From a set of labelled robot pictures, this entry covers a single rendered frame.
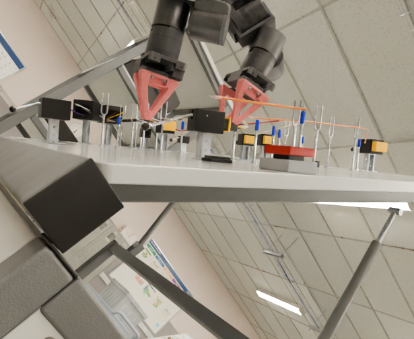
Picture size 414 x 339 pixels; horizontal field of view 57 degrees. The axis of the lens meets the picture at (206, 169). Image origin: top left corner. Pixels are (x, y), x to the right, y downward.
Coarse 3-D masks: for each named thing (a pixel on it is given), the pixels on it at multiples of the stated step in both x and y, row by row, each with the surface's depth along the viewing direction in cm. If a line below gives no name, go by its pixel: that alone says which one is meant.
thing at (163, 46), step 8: (152, 32) 63; (160, 32) 63; (168, 32) 63; (176, 32) 63; (152, 40) 63; (160, 40) 63; (168, 40) 63; (176, 40) 64; (152, 48) 63; (160, 48) 62; (168, 48) 63; (176, 48) 64; (144, 56) 62; (152, 56) 60; (160, 56) 60; (168, 56) 63; (176, 56) 64; (160, 64) 64; (168, 64) 63; (176, 64) 61; (184, 64) 62; (184, 72) 62
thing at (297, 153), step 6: (264, 150) 53; (270, 150) 52; (276, 150) 51; (282, 150) 50; (288, 150) 50; (294, 150) 50; (300, 150) 50; (306, 150) 51; (312, 150) 52; (276, 156) 53; (282, 156) 52; (288, 156) 51; (294, 156) 51; (300, 156) 51; (306, 156) 51; (312, 156) 52
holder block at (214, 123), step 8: (192, 112) 69; (200, 112) 67; (208, 112) 68; (216, 112) 68; (224, 112) 69; (192, 120) 69; (200, 120) 67; (208, 120) 68; (216, 120) 69; (224, 120) 69; (192, 128) 68; (200, 128) 67; (208, 128) 68; (216, 128) 69
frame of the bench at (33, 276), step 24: (48, 240) 32; (0, 264) 32; (24, 264) 30; (48, 264) 31; (0, 288) 29; (24, 288) 30; (48, 288) 31; (72, 288) 32; (0, 312) 29; (24, 312) 30; (48, 312) 31; (72, 312) 32; (96, 312) 33; (0, 336) 29; (72, 336) 32; (96, 336) 34; (120, 336) 35
